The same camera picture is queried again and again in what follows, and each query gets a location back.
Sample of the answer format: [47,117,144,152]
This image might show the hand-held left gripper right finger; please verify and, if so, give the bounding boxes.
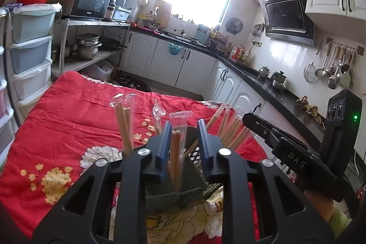
[198,119,336,244]

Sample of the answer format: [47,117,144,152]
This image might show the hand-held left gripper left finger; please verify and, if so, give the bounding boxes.
[31,121,173,244]

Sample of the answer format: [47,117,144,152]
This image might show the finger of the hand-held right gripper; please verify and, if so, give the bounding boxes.
[242,113,290,153]

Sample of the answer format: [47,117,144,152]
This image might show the wooden chopstick pair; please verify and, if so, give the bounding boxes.
[169,112,191,193]

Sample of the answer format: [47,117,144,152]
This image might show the bunch of chopsticks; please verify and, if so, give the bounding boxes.
[110,93,253,156]

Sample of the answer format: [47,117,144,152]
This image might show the dark grey plastic utensil basket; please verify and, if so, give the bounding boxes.
[144,125,225,207]

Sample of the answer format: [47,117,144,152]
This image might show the person's right forearm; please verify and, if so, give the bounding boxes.
[303,190,353,237]

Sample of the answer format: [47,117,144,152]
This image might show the row of hanging kitchen utensils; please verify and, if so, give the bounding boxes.
[315,38,358,90]

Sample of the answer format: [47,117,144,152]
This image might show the black kitchen countertop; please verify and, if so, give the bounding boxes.
[130,27,329,147]

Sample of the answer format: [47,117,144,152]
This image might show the ginger root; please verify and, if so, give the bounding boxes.
[296,95,326,126]

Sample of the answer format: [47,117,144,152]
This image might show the dark kettle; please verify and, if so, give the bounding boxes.
[269,71,287,90]

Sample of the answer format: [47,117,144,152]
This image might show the metal mesh strainer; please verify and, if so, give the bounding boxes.
[303,42,322,82]

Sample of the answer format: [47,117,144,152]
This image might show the dark floor mat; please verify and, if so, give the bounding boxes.
[110,76,151,93]

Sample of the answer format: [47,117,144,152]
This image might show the row of condiment bottles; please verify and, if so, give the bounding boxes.
[229,44,252,62]

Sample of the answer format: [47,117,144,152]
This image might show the white base cabinets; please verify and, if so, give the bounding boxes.
[121,29,286,130]

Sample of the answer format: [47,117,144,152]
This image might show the small hanging tools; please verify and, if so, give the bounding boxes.
[252,23,266,41]

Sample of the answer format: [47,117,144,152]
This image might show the blue hanging plastic bin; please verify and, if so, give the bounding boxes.
[168,42,184,56]

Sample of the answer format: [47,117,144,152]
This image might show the small black round fan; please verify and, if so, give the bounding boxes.
[225,18,243,35]

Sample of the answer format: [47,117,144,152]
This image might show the clear plastic storage box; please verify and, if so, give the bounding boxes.
[83,59,115,81]

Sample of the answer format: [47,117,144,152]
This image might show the red floral blanket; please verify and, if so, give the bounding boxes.
[0,70,275,244]

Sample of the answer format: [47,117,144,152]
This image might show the pale blue knife block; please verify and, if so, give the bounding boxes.
[197,24,212,46]

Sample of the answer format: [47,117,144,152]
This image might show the black range hood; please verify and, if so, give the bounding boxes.
[254,0,316,47]

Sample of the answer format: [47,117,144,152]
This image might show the black frying pan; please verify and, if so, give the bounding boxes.
[99,38,128,51]

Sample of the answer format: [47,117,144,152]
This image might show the metal shelf rack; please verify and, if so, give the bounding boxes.
[51,18,132,81]

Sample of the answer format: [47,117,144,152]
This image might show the wooden cutting board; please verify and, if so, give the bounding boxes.
[153,0,173,27]

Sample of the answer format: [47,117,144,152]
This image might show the small stainless steel pot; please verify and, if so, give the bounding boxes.
[56,42,74,59]

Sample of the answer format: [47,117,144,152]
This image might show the blue-grey plastic box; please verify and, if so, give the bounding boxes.
[113,7,132,22]

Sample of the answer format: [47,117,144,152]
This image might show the dark glass jar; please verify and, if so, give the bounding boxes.
[104,2,116,21]

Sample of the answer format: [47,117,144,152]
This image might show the pale blue plastic drawer tower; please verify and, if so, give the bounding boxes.
[7,3,62,116]

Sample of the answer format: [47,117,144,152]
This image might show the white cable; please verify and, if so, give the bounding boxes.
[347,144,361,176]

